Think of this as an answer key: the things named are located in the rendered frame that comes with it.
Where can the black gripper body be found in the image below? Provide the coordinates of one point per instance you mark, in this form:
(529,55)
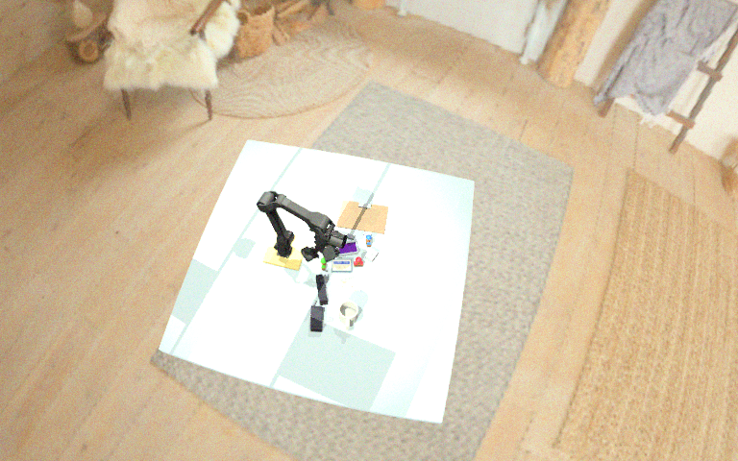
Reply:
(309,254)

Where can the purple ink pad in grey tin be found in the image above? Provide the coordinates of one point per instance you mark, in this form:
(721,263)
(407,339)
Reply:
(350,248)

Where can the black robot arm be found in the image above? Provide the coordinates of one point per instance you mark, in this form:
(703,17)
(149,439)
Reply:
(317,222)

